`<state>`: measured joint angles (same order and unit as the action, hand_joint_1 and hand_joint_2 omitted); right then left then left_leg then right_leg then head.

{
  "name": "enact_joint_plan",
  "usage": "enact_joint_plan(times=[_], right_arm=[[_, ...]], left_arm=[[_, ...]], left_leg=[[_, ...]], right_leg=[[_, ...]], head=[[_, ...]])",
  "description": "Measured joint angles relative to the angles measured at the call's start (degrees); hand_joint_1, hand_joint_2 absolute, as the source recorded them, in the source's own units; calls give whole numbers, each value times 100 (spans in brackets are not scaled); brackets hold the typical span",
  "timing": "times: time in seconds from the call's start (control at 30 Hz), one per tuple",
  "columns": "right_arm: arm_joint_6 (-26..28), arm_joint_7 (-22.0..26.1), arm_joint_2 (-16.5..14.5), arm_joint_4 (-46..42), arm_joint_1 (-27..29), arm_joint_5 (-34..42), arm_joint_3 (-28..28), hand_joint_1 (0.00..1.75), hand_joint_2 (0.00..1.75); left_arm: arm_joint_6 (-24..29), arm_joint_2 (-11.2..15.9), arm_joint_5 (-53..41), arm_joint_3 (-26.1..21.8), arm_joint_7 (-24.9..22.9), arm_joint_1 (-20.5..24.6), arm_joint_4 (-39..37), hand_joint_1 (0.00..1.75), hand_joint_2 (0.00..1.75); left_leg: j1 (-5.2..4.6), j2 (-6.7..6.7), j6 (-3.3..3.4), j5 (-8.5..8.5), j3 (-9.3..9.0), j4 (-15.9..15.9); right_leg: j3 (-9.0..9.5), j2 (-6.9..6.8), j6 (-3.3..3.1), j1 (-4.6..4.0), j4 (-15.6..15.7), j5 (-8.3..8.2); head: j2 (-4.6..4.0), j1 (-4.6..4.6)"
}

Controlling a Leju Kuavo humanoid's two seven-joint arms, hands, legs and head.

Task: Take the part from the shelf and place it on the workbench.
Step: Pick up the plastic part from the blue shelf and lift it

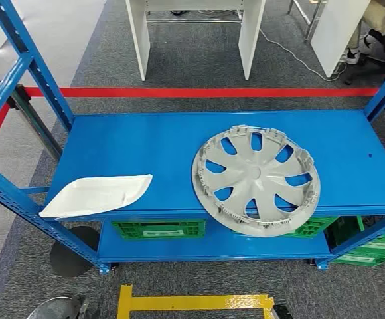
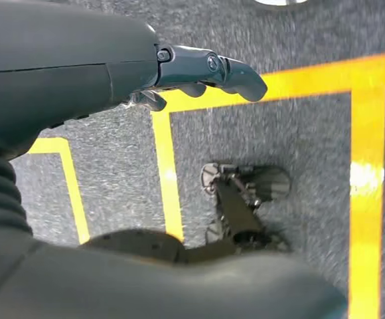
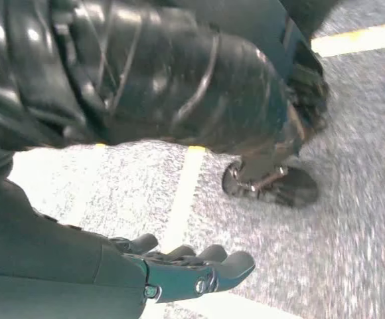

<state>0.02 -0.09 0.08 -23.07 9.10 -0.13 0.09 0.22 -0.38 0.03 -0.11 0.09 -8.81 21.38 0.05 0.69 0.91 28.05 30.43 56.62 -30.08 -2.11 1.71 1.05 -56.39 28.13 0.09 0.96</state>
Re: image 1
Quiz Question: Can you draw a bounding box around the green plastic crate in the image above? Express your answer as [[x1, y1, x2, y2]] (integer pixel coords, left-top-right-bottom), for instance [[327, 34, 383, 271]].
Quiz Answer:
[[284, 216, 340, 239], [111, 219, 207, 241], [325, 216, 385, 267]]

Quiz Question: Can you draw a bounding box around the barrier stanchion dark base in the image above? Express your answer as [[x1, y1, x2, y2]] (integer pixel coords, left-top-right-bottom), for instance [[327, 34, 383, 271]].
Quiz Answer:
[[0, 81, 100, 279]]

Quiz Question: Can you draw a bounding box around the person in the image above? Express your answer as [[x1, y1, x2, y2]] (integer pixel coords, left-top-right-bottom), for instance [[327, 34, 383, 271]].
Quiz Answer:
[[340, 0, 385, 66]]

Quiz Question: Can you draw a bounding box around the chrome desk frame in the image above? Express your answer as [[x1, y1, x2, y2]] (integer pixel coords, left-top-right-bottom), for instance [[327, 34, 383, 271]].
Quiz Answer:
[[287, 0, 328, 44]]

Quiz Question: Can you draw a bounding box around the white cable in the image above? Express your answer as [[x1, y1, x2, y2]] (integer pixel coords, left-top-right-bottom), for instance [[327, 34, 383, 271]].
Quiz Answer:
[[259, 27, 347, 83]]

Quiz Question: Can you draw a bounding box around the white desk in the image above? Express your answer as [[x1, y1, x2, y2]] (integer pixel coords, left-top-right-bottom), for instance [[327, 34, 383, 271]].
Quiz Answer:
[[310, 0, 372, 79], [125, 0, 266, 82]]

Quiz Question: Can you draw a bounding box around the blue metal shelf rack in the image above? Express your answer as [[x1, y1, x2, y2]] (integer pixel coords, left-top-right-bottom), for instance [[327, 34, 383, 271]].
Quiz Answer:
[[0, 0, 385, 276]]

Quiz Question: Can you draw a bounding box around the white plastic trim part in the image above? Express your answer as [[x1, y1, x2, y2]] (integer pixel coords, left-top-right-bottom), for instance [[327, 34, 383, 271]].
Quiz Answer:
[[39, 174, 153, 219]]

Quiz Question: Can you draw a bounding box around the grey plastic hubcap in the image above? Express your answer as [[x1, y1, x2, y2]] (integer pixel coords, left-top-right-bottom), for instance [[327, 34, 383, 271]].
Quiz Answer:
[[191, 125, 322, 239]]

